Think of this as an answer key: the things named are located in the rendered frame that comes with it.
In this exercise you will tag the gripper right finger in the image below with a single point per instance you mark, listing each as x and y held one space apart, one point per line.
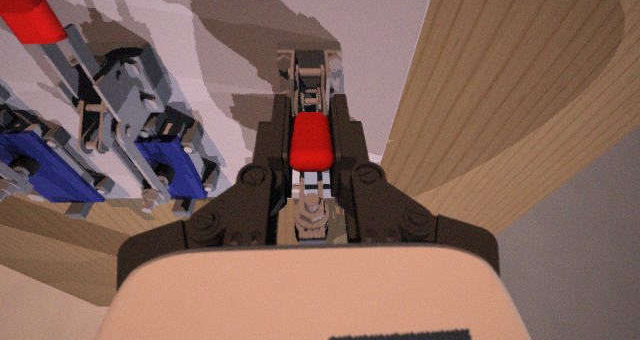
376 211

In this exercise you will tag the grey fixture plate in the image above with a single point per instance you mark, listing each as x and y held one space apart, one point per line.
219 60

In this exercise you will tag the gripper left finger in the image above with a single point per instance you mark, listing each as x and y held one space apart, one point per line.
246 214

